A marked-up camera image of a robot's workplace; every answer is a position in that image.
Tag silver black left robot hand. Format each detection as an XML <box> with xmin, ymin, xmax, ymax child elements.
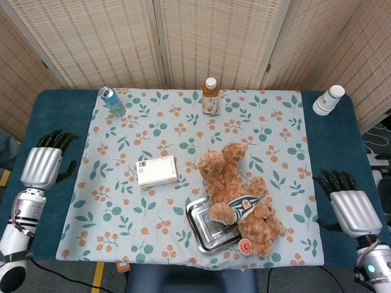
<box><xmin>20</xmin><ymin>130</ymin><xmax>79</xmax><ymax>190</ymax></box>

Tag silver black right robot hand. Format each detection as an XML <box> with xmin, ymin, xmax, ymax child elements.
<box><xmin>312</xmin><ymin>170</ymin><xmax>383</xmax><ymax>237</ymax></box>

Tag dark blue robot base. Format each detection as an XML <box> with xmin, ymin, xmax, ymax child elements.
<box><xmin>126</xmin><ymin>262</ymin><xmax>259</xmax><ymax>293</ymax></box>

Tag person leg in blue jeans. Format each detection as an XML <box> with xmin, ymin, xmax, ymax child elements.
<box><xmin>0</xmin><ymin>128</ymin><xmax>19</xmax><ymax>172</ymax></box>

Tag white power strip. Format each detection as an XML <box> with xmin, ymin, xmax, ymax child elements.
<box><xmin>366</xmin><ymin>152</ymin><xmax>391</xmax><ymax>167</ymax></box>

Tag teal table cover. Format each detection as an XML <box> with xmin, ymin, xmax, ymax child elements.
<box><xmin>0</xmin><ymin>88</ymin><xmax>387</xmax><ymax>266</ymax></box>

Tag blue drink can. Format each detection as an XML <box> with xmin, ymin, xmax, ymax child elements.
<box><xmin>100</xmin><ymin>86</ymin><xmax>126</xmax><ymax>118</ymax></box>

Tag stack of white paper cups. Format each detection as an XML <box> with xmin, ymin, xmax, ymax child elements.
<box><xmin>312</xmin><ymin>84</ymin><xmax>345</xmax><ymax>116</ymax></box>

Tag round pink hang tag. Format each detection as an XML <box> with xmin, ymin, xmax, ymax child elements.
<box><xmin>238</xmin><ymin>239</ymin><xmax>253</xmax><ymax>255</ymax></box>

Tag brown plush teddy bear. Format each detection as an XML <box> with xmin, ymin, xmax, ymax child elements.
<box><xmin>197</xmin><ymin>142</ymin><xmax>287</xmax><ymax>257</ymax></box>

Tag beige woven folding screen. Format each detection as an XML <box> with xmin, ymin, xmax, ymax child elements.
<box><xmin>0</xmin><ymin>0</ymin><xmax>391</xmax><ymax>141</ymax></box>

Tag floral print tablecloth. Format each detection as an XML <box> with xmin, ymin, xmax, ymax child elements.
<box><xmin>55</xmin><ymin>87</ymin><xmax>324</xmax><ymax>269</ymax></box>

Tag rectangular stainless steel tray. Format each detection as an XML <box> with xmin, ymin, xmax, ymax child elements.
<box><xmin>185</xmin><ymin>197</ymin><xmax>245</xmax><ymax>254</ymax></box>

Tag amber tea bottle white cap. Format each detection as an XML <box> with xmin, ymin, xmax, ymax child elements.
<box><xmin>202</xmin><ymin>77</ymin><xmax>220</xmax><ymax>116</ymax></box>

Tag black floor cable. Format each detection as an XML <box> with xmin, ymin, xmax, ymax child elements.
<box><xmin>29</xmin><ymin>259</ymin><xmax>129</xmax><ymax>290</ymax></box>

